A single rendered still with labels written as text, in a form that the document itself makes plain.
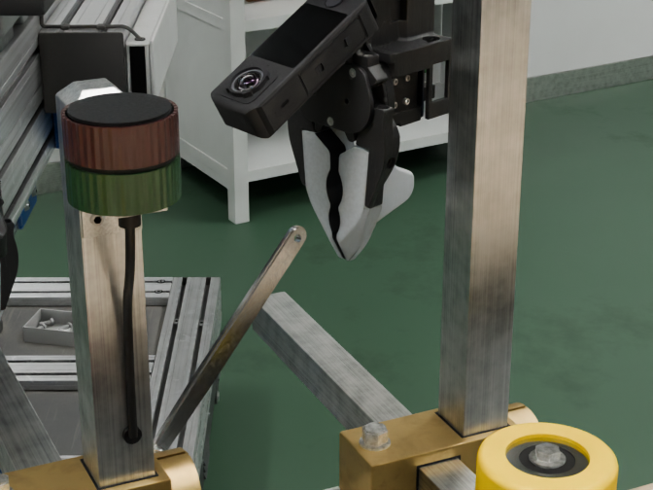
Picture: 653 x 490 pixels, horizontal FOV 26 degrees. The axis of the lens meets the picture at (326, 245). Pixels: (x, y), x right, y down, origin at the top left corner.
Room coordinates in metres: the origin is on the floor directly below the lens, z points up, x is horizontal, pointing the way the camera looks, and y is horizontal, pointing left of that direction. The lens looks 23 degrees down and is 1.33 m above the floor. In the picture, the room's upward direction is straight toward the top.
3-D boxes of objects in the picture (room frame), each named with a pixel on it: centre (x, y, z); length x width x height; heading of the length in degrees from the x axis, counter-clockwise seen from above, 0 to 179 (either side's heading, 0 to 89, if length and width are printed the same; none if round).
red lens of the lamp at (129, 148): (0.70, 0.11, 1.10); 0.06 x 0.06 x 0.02
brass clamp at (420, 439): (0.84, -0.08, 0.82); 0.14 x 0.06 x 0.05; 115
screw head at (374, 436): (0.82, -0.03, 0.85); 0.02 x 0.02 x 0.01
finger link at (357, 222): (0.90, -0.04, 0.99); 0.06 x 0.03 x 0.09; 135
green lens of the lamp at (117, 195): (0.70, 0.11, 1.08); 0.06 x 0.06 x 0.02
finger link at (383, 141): (0.88, -0.03, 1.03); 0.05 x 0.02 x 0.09; 45
